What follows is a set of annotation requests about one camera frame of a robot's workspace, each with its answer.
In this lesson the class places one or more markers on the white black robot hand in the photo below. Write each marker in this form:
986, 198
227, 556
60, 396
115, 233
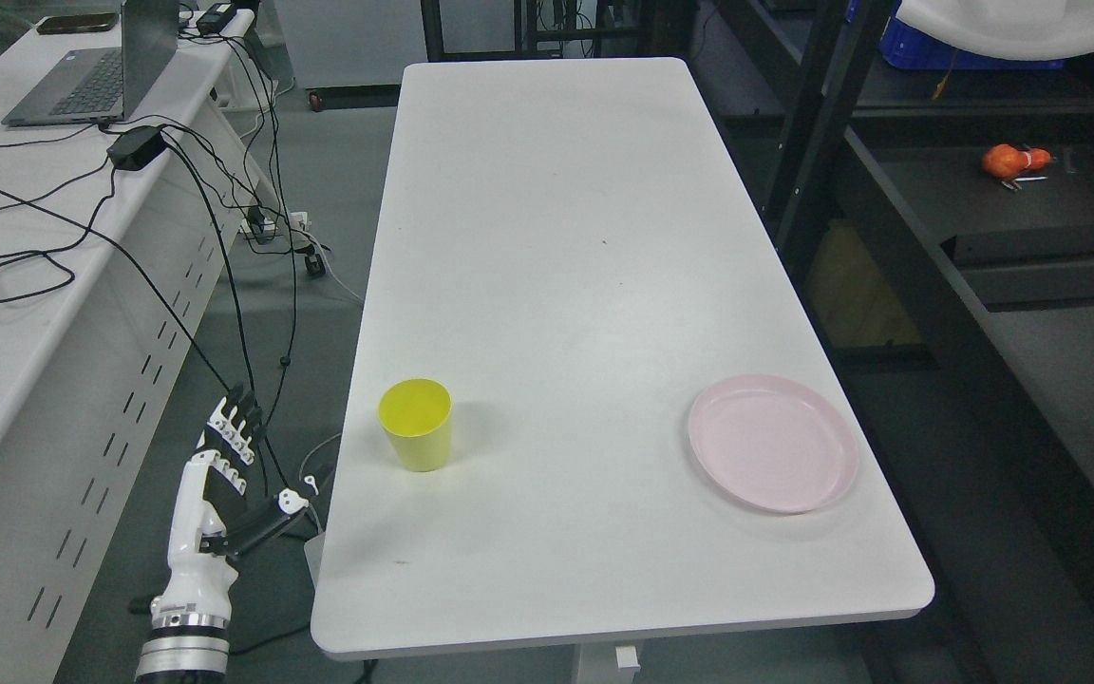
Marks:
212, 524

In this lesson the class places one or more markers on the orange toy on shelf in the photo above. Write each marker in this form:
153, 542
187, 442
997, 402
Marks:
1005, 162

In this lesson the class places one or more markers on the black metal shelf rack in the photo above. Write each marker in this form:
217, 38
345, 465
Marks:
959, 309

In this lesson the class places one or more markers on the black power adapter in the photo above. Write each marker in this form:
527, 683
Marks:
134, 149

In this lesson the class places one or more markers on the white side desk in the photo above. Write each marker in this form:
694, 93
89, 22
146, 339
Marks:
103, 275

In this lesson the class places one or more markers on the black smartphone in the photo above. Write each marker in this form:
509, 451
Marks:
62, 24

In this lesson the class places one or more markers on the white power strip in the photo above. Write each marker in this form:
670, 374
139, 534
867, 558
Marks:
298, 222

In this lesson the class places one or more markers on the grey laptop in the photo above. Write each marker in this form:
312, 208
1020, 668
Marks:
105, 85

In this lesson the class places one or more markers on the blue plastic crate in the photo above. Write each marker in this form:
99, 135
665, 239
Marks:
907, 48

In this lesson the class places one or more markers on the pink plastic plate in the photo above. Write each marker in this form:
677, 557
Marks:
773, 444

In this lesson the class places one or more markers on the yellow plastic cup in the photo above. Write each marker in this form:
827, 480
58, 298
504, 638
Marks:
416, 416

